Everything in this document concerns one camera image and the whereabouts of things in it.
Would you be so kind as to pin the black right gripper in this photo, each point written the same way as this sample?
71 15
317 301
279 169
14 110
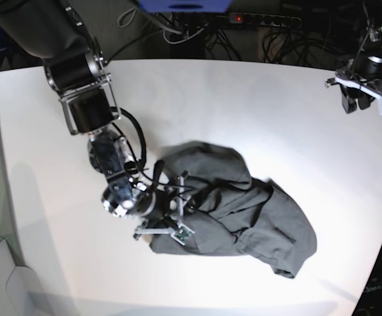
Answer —
155 203

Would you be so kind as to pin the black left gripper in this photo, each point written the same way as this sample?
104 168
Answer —
362 69

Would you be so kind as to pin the dark grey t-shirt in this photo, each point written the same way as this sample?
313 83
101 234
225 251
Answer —
233 213

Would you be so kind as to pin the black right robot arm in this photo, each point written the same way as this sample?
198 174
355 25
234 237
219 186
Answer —
75 69

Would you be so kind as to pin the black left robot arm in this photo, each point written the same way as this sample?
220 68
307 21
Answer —
370 42

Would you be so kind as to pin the black power strip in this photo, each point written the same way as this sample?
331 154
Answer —
252 19

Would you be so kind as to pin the grey bin corner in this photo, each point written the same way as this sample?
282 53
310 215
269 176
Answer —
20 291

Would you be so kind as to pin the blue box overhead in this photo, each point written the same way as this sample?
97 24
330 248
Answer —
185 6

